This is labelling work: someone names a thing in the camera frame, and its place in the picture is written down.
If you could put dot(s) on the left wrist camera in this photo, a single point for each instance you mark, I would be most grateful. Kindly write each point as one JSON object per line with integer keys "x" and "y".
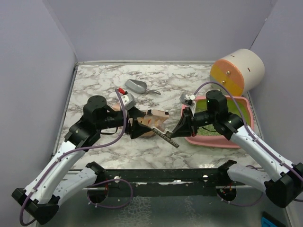
{"x": 127, "y": 98}

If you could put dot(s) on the blue object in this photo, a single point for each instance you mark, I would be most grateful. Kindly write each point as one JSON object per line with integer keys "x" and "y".
{"x": 269, "y": 221}

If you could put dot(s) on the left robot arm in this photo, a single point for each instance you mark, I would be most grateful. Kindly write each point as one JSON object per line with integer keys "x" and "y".
{"x": 43, "y": 197}

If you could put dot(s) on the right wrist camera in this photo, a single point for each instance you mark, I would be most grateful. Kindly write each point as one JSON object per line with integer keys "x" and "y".
{"x": 189, "y": 101}

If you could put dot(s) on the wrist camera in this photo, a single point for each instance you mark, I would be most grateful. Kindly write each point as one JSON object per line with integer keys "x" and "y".
{"x": 127, "y": 98}
{"x": 189, "y": 101}

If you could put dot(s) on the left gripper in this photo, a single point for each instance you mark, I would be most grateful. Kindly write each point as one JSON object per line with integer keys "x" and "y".
{"x": 137, "y": 128}

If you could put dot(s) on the black base bar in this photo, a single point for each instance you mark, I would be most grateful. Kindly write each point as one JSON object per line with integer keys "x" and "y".
{"x": 157, "y": 182}

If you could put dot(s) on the metal bag sealing clip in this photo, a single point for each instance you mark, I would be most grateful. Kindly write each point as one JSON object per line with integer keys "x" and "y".
{"x": 165, "y": 136}

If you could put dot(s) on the cylindrical drawer cabinet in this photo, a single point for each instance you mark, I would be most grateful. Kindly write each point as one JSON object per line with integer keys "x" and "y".
{"x": 238, "y": 72}

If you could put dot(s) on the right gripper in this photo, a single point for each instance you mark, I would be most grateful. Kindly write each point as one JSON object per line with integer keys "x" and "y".
{"x": 187, "y": 125}

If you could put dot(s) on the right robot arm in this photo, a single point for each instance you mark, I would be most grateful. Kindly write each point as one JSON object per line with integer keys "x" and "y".
{"x": 281, "y": 181}

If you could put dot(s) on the grey metal litter scoop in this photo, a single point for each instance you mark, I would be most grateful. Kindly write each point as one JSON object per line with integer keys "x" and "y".
{"x": 139, "y": 87}

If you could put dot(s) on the pink litter box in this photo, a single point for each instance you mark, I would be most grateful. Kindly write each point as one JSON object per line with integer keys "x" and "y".
{"x": 207, "y": 137}

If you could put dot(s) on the cat litter bag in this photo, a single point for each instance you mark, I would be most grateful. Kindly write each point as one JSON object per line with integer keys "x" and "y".
{"x": 156, "y": 119}

